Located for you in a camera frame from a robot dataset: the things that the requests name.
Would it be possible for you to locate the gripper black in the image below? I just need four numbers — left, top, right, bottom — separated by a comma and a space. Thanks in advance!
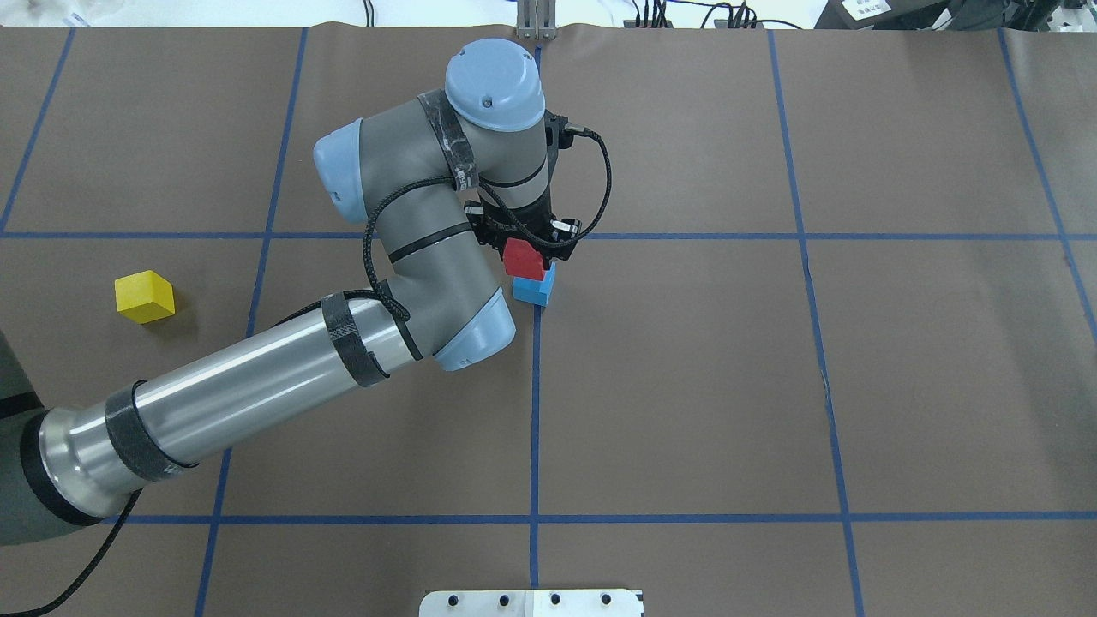
464, 191, 584, 263

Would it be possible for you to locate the red cube block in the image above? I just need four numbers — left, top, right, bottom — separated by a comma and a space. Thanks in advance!
501, 237, 549, 281

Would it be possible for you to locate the blue cube block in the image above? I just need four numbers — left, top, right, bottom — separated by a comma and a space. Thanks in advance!
511, 262, 557, 309

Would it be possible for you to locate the yellow cube block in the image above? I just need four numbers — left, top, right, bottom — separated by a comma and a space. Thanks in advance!
113, 270, 177, 325

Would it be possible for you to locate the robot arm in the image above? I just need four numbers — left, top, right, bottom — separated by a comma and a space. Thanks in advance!
3, 38, 581, 546

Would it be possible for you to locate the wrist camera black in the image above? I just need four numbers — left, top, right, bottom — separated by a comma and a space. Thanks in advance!
543, 111, 573, 177

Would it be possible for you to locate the aluminium frame post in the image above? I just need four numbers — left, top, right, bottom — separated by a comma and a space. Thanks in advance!
514, 0, 559, 42

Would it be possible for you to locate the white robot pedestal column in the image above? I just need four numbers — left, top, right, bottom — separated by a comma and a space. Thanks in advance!
418, 587, 645, 616

